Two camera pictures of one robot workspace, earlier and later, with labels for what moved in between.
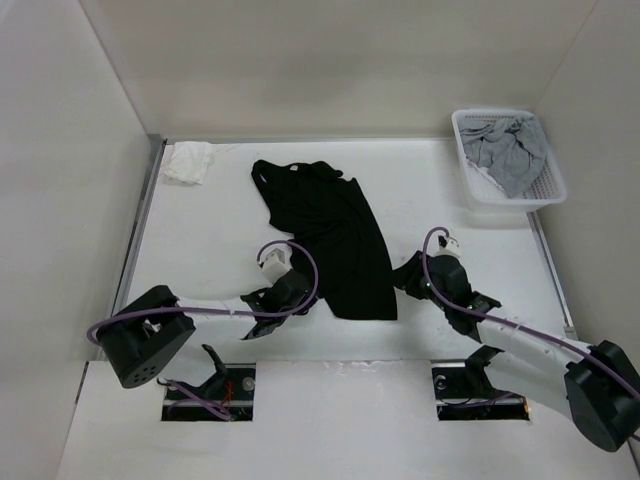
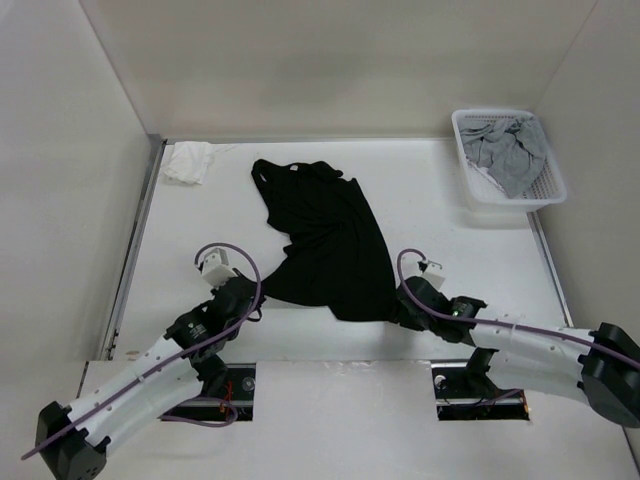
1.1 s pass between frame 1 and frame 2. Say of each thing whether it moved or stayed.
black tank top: stayed
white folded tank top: stayed
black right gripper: moved
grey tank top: stayed
